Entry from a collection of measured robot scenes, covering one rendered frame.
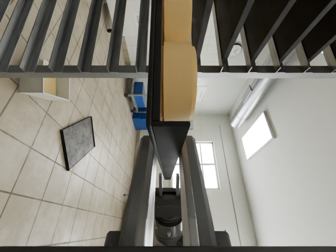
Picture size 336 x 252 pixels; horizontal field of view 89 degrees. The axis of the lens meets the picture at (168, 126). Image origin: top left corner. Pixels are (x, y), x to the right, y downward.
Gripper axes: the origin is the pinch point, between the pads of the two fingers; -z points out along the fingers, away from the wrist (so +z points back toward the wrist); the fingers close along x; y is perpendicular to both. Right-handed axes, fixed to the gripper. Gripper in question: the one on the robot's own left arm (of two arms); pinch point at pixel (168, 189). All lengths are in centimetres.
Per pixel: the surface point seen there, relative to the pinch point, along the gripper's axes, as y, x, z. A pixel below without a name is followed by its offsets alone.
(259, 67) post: -14, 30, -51
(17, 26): -4, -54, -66
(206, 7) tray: 3.8, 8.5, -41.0
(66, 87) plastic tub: -57, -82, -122
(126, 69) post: -14, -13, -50
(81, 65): -13, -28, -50
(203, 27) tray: -0.5, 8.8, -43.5
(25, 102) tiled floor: -54, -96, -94
